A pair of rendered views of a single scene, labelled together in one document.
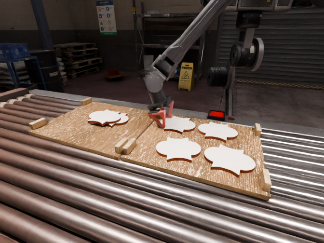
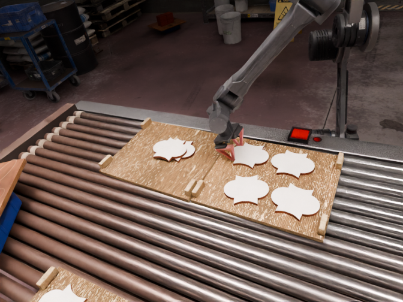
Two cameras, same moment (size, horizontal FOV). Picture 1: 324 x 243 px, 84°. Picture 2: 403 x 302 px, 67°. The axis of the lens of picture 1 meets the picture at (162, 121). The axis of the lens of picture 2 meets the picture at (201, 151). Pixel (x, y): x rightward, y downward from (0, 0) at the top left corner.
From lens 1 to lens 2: 0.44 m
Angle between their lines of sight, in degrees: 17
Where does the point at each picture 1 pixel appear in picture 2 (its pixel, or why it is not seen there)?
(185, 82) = not seen: hidden behind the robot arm
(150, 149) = (218, 190)
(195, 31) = (257, 66)
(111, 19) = not seen: outside the picture
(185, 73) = (285, 10)
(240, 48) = (343, 25)
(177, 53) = (240, 87)
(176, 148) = (244, 189)
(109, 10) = not seen: outside the picture
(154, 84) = (217, 126)
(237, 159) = (303, 202)
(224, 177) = (286, 221)
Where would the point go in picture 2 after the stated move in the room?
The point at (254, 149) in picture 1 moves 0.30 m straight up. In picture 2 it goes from (327, 187) to (340, 104)
